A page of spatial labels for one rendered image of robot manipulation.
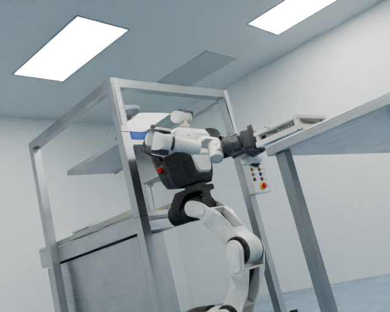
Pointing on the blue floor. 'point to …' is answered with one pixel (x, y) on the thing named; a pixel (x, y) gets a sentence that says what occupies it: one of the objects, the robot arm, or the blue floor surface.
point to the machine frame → (142, 228)
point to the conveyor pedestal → (116, 279)
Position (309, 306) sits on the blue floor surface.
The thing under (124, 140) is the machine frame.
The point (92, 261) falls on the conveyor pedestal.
